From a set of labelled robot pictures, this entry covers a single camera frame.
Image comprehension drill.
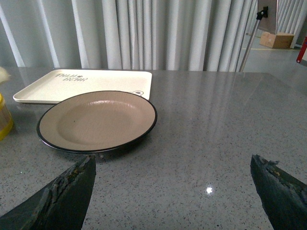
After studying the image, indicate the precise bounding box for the cream rectangular bear tray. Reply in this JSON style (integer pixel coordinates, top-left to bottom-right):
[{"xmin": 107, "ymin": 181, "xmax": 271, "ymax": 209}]
[{"xmin": 13, "ymin": 69, "xmax": 152, "ymax": 104}]

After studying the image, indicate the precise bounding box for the white steamed bun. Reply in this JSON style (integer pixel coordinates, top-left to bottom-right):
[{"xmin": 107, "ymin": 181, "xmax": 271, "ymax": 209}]
[{"xmin": 0, "ymin": 67, "xmax": 11, "ymax": 85}]

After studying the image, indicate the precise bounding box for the brown plate with black rim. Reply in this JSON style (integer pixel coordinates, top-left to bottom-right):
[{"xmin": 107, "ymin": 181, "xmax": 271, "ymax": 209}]
[{"xmin": 36, "ymin": 91, "xmax": 157, "ymax": 153}]

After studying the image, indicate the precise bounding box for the red metal stand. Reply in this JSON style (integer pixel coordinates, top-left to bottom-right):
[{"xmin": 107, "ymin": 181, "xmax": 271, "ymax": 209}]
[{"xmin": 296, "ymin": 37, "xmax": 307, "ymax": 66}]

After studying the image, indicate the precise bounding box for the grey pleated curtain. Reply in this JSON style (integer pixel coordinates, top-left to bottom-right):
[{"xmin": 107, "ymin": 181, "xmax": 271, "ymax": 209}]
[{"xmin": 0, "ymin": 0, "xmax": 252, "ymax": 71}]

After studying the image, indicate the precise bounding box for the brown cardboard box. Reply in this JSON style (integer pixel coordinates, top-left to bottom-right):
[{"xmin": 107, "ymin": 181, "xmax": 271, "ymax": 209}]
[{"xmin": 260, "ymin": 32, "xmax": 294, "ymax": 49}]

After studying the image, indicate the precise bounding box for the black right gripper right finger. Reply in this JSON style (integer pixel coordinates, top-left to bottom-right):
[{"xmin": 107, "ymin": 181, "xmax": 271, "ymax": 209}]
[{"xmin": 250, "ymin": 155, "xmax": 307, "ymax": 230}]

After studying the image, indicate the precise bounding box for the yellow rimmed bamboo steamer basket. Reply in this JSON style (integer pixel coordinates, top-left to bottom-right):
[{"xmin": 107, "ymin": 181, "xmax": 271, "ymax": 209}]
[{"xmin": 0, "ymin": 94, "xmax": 13, "ymax": 140}]

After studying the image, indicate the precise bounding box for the metal tripod pole with clamp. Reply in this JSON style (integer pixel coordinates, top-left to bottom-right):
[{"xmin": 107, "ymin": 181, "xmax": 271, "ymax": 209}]
[{"xmin": 239, "ymin": 6, "xmax": 269, "ymax": 72}]

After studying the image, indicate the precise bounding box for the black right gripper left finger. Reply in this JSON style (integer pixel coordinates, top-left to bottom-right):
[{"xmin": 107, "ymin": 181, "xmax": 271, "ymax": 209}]
[{"xmin": 0, "ymin": 156, "xmax": 96, "ymax": 230}]

